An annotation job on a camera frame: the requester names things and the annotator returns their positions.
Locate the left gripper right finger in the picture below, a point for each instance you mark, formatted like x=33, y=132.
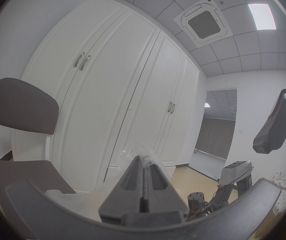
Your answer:
x=168, y=201

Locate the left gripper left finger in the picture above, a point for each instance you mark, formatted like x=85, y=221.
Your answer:
x=115, y=204

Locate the clear plastic bag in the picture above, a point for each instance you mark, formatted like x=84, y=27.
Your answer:
x=130, y=154

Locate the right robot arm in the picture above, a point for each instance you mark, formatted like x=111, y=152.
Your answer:
x=234, y=176

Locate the grey curtain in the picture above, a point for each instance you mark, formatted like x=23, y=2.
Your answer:
x=215, y=139

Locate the white wardrobe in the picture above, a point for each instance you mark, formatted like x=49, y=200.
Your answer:
x=103, y=96

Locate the bed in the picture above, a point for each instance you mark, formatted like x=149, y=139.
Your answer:
x=284, y=184

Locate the white chair with grey cushions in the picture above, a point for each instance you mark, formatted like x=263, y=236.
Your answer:
x=23, y=104

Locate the ceiling air conditioner vent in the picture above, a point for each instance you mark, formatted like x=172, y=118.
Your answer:
x=204, y=21

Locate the ceiling light panel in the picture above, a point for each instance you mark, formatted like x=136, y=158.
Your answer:
x=261, y=16

